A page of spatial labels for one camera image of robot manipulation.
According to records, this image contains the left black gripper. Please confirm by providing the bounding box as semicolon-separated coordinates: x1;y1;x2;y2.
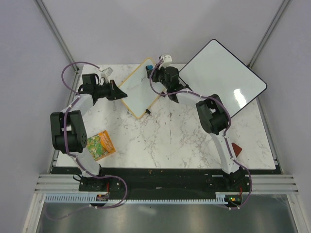
95;81;128;101

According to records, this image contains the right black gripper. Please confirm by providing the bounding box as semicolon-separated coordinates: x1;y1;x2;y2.
149;64;169;90

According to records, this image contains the yellow framed small whiteboard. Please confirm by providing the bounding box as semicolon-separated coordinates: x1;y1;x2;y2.
119;58;164;119

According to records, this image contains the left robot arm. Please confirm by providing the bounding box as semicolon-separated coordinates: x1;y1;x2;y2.
50;73;127;191

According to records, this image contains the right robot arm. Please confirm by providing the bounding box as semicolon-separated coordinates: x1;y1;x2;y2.
145;65;241;191

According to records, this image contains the black framed large whiteboard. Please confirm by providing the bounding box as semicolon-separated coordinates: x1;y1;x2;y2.
179;39;267;117

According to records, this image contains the orange green picture book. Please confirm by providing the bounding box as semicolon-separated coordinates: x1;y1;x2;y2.
87;131;116;161

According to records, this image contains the red brown square block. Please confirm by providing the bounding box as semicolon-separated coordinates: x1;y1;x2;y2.
231;143;242;157

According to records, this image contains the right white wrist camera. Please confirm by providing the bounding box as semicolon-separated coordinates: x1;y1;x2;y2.
159;54;173;66

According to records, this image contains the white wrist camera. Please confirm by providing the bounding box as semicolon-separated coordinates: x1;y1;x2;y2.
159;54;173;66
100;67;113;77

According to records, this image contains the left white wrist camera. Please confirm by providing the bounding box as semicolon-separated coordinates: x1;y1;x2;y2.
100;67;113;77

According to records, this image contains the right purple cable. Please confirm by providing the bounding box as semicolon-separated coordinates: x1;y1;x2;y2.
149;59;253;211

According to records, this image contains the purple cable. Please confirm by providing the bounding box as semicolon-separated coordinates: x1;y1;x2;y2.
149;59;253;211
45;62;129;220

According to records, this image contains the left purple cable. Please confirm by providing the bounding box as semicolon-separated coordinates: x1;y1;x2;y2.
45;62;129;220

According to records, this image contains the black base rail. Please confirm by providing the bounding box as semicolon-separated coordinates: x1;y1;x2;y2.
52;167;281;209

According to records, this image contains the left aluminium frame post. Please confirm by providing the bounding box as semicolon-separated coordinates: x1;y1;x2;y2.
34;0;75;63

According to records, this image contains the aluminium frame post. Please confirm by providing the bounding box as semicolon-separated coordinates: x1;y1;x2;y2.
34;0;75;63
247;0;292;69

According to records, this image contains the white slotted cable duct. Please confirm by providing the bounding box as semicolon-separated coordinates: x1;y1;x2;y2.
45;193;228;204

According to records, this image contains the right aluminium frame post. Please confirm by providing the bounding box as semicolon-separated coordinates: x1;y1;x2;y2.
247;0;292;69

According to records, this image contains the aluminium front rail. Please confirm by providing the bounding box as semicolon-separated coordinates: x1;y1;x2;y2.
35;174;299;195

